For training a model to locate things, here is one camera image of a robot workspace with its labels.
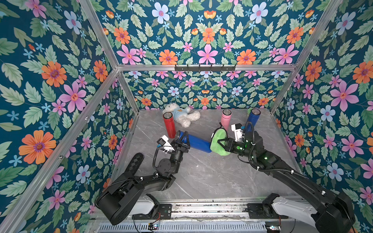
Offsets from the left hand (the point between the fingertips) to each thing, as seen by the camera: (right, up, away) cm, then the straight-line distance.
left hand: (185, 133), depth 72 cm
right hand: (+18, -3, +2) cm, 18 cm away
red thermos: (-12, +7, +17) cm, 22 cm away
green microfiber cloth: (+15, -7, 0) cm, 17 cm away
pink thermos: (+24, +11, +17) cm, 31 cm away
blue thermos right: (+42, +8, +20) cm, 48 cm away
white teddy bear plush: (-5, +10, +34) cm, 36 cm away
